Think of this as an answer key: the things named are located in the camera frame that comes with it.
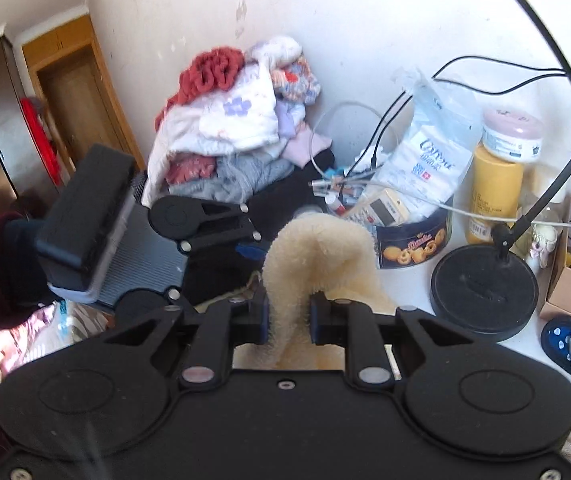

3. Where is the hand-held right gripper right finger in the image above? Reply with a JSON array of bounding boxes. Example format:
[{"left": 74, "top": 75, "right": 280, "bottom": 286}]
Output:
[{"left": 309, "top": 292, "right": 467, "bottom": 390}]

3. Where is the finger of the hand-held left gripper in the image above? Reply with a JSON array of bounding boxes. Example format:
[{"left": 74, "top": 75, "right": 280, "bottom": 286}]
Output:
[
  {"left": 147, "top": 195, "right": 268, "bottom": 257},
  {"left": 115, "top": 286, "right": 186, "bottom": 317}
]

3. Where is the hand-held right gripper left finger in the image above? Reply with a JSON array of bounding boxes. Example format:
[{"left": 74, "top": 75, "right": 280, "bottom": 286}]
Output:
[{"left": 99, "top": 292, "right": 272, "bottom": 394}]

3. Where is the cream fluffy cloth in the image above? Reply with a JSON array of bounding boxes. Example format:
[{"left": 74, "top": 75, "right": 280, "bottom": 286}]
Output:
[{"left": 232, "top": 212, "right": 399, "bottom": 370}]

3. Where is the grey garment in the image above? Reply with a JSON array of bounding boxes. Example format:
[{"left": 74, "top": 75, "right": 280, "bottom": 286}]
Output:
[{"left": 168, "top": 152, "right": 296, "bottom": 206}]

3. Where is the red hanging item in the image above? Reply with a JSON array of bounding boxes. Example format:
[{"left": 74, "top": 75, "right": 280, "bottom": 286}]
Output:
[{"left": 19, "top": 97, "right": 62, "bottom": 188}]

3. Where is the pile of folded clothes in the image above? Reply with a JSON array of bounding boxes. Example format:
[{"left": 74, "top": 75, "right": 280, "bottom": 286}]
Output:
[{"left": 141, "top": 35, "right": 303, "bottom": 206}]

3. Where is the blue cookie tin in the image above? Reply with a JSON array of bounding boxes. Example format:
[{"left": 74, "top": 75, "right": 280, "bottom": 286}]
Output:
[{"left": 374, "top": 206, "right": 455, "bottom": 271}]

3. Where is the wooden door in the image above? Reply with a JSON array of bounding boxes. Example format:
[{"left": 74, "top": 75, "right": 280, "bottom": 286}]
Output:
[{"left": 21, "top": 14, "right": 147, "bottom": 173}]

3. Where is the beige remote control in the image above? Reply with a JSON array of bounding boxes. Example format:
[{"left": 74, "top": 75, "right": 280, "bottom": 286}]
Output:
[{"left": 341, "top": 189, "right": 411, "bottom": 227}]

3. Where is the pink garment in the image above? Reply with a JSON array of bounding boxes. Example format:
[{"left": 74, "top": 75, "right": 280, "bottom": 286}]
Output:
[{"left": 282, "top": 127, "right": 336, "bottom": 167}]

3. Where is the printed blanket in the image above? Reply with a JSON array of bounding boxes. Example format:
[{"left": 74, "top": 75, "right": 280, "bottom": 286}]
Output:
[{"left": 0, "top": 300, "right": 116, "bottom": 383}]

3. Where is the red knit garment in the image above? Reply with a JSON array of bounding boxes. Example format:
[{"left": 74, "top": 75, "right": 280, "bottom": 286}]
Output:
[{"left": 154, "top": 46, "right": 246, "bottom": 131}]

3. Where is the striped knit garment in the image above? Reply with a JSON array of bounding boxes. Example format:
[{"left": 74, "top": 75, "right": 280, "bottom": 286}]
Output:
[{"left": 271, "top": 55, "right": 322, "bottom": 107}]

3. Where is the black stand with round base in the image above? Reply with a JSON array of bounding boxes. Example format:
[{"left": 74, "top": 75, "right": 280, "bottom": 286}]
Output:
[{"left": 363, "top": 0, "right": 571, "bottom": 344}]

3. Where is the clear plastic cotton pad bag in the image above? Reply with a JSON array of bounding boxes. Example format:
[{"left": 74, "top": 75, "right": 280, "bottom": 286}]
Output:
[{"left": 365, "top": 67, "right": 483, "bottom": 221}]

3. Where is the yellow cylindrical canister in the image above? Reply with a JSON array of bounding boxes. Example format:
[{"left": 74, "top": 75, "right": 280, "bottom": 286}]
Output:
[{"left": 465, "top": 142, "right": 525, "bottom": 246}]

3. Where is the white ceramic figurine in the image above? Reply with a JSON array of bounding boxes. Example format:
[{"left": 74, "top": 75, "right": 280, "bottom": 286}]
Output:
[{"left": 525, "top": 224, "right": 560, "bottom": 270}]

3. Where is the pink lid cream jar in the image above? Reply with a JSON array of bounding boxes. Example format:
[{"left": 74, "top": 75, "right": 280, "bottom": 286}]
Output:
[{"left": 481, "top": 106, "right": 545, "bottom": 164}]

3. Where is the white cable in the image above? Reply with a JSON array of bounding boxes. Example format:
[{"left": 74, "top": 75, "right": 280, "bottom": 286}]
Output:
[{"left": 309, "top": 101, "right": 571, "bottom": 228}]

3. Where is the black cable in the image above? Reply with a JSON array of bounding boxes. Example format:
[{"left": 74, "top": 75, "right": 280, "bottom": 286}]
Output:
[{"left": 345, "top": 56, "right": 571, "bottom": 181}]

